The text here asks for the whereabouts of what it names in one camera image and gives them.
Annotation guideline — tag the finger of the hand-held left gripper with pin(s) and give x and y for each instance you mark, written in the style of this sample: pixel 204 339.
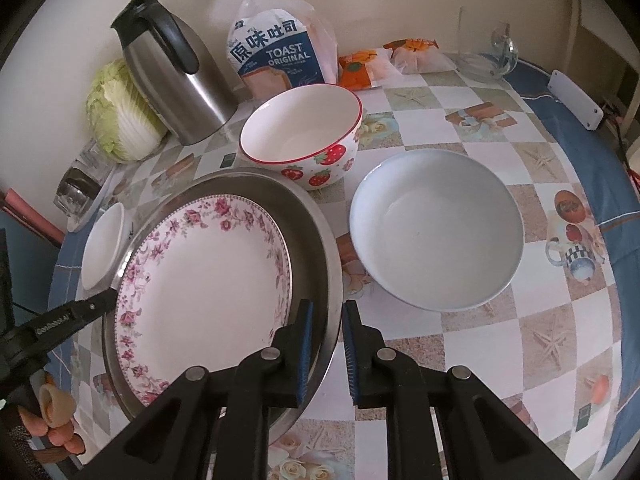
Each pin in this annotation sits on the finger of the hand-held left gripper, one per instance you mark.
pixel 75 315

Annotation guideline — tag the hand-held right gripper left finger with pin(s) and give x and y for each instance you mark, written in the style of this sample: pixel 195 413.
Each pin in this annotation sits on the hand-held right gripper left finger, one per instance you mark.
pixel 304 355

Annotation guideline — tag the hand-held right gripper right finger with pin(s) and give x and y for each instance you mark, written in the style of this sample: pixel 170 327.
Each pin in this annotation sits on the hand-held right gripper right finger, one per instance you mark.
pixel 350 355

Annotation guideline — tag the large stainless steel basin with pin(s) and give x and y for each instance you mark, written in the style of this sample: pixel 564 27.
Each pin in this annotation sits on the large stainless steel basin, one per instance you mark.
pixel 310 240

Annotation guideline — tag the round pink floral plate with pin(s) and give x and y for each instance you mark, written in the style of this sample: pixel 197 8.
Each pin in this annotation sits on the round pink floral plate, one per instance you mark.
pixel 200 285

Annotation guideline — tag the plain pale white bowl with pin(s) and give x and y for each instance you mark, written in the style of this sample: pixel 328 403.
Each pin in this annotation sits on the plain pale white bowl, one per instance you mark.
pixel 435 230

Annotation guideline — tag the white strawberry print bowl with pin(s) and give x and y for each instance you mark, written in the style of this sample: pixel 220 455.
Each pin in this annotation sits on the white strawberry print bowl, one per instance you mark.
pixel 300 130

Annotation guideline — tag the person's left hand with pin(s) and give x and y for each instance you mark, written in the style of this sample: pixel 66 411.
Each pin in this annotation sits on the person's left hand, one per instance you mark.
pixel 55 430

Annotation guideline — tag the dark blue cabinet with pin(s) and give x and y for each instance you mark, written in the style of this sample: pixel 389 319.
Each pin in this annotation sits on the dark blue cabinet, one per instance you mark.
pixel 35 265

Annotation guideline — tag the white rounded square bowl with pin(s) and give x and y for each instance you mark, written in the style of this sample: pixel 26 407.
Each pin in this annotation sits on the white rounded square bowl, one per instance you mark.
pixel 102 245

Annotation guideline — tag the small glass jar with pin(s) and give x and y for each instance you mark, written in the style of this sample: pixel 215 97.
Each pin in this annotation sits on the small glass jar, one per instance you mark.
pixel 100 205

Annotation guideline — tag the pink rolled sheet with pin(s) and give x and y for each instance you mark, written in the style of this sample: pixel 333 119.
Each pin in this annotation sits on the pink rolled sheet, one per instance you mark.
pixel 30 210

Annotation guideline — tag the checkered blue-bordered tablecloth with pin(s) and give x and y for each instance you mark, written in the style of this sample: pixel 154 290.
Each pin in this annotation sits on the checkered blue-bordered tablecloth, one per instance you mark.
pixel 490 350

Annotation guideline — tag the clear glass cup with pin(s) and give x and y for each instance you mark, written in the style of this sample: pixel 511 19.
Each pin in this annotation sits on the clear glass cup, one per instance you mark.
pixel 95 160

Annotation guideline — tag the napa cabbage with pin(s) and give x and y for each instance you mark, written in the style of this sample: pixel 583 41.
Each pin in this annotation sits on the napa cabbage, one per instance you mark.
pixel 120 115

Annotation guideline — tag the stainless steel thermos jug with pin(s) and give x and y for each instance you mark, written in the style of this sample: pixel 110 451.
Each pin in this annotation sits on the stainless steel thermos jug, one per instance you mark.
pixel 200 90

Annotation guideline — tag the orange label snack packet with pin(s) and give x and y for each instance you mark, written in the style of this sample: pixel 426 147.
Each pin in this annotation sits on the orange label snack packet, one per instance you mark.
pixel 420 55
pixel 360 72

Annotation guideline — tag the bagged toast bread loaf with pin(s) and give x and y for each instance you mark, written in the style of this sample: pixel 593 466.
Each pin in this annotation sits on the bagged toast bread loaf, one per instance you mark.
pixel 280 55

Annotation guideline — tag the clear glass pitcher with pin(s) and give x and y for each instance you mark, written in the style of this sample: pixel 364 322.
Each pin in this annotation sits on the clear glass pitcher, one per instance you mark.
pixel 480 55

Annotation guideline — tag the white power strip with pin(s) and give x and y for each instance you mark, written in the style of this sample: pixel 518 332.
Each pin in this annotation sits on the white power strip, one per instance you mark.
pixel 575 102

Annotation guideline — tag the white wooden shelf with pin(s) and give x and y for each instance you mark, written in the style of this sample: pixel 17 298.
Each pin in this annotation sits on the white wooden shelf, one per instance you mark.
pixel 610 60

